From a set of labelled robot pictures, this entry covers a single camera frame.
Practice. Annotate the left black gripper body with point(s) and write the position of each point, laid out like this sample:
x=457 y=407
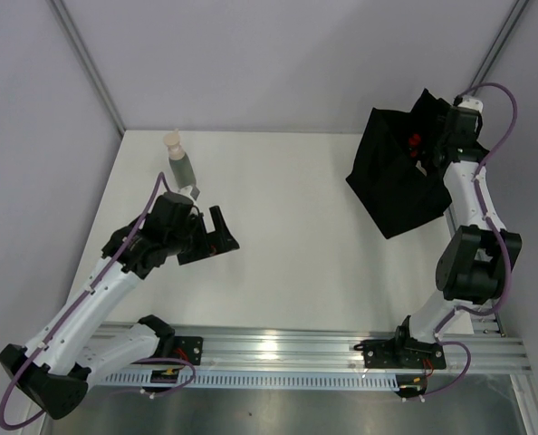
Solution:
x=185 y=243

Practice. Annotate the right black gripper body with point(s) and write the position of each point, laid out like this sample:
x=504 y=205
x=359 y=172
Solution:
x=441 y=139

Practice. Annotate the small red bottle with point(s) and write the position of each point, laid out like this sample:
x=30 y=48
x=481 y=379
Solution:
x=416 y=150

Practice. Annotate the grey bottle beige pump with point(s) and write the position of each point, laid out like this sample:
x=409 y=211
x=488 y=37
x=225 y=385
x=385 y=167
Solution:
x=179 y=161

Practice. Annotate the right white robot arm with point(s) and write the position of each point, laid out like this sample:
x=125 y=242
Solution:
x=473 y=275

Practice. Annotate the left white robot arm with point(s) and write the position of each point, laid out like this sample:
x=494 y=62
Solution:
x=57 y=368

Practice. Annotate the black canvas bag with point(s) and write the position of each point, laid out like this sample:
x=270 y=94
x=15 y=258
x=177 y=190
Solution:
x=384 y=177

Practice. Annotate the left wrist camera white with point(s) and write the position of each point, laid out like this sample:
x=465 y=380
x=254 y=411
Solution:
x=191 y=191

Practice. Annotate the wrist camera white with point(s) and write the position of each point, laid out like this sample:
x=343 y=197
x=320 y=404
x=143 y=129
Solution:
x=191 y=191
x=469 y=102

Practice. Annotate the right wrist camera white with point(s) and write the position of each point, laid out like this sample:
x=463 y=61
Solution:
x=469 y=102

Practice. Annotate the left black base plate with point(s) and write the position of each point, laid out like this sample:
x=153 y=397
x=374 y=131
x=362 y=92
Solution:
x=188 y=348

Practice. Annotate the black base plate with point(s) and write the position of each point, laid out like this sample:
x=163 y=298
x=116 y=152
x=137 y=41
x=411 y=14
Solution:
x=393 y=354
x=188 y=348

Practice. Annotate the slotted cable duct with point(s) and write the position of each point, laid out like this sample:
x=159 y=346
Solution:
x=319 y=381

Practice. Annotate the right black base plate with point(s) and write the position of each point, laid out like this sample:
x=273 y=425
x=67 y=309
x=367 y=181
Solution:
x=393 y=354

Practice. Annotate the aluminium mounting rail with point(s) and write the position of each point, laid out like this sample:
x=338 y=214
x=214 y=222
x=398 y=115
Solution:
x=274 y=350

